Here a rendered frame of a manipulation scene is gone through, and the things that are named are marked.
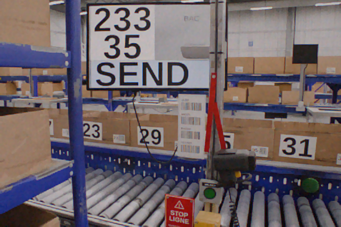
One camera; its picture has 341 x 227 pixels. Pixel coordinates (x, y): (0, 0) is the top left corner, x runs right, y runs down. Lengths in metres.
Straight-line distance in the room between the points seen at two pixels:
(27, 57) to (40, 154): 0.18
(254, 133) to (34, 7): 1.18
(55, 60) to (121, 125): 1.19
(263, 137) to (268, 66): 4.56
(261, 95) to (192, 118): 4.88
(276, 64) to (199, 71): 5.05
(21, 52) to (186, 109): 0.55
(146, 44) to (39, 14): 0.51
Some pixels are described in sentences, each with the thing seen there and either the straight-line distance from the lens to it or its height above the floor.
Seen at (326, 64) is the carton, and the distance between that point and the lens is 6.03.
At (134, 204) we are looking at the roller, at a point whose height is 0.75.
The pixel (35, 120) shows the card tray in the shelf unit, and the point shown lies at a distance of 0.50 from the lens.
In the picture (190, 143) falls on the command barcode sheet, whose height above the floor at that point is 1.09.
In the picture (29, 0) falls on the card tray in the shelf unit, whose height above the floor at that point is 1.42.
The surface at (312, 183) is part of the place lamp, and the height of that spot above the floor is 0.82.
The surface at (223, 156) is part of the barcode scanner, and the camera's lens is 0.79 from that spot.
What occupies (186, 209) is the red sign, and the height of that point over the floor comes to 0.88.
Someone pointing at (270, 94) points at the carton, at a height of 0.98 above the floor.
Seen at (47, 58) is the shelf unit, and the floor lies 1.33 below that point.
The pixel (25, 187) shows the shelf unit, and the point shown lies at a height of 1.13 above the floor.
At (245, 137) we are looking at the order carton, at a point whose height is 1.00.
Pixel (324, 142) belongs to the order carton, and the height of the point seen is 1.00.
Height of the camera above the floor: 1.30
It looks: 8 degrees down
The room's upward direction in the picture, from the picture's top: straight up
